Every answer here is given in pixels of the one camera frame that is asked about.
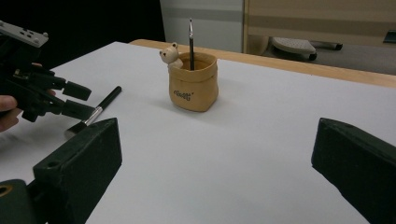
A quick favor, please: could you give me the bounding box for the black curtain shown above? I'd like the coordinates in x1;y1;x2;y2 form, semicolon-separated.
0;0;166;71

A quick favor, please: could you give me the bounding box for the white cabinet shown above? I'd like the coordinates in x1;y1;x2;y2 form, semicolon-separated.
159;0;245;53

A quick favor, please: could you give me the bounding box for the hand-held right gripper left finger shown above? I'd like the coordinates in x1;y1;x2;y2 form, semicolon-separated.
32;117;123;224

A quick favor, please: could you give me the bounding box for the white table sheet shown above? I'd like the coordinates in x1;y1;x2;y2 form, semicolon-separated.
0;41;396;224

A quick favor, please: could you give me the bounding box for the brown bear brush holder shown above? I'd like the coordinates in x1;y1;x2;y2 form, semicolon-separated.
159;42;219;113

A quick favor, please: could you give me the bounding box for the thin black makeup brush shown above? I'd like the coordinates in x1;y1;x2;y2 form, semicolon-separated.
188;18;196;71

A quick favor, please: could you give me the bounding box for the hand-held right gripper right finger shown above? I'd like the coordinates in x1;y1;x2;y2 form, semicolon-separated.
310;117;396;224

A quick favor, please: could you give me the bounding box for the light wooden desk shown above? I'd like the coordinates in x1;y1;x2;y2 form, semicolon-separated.
242;0;396;77

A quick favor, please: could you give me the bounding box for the thick black makeup brush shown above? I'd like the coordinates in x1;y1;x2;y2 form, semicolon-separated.
64;85;123;140

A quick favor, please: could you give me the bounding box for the office chair base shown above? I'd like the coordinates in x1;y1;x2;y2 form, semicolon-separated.
268;35;344;62

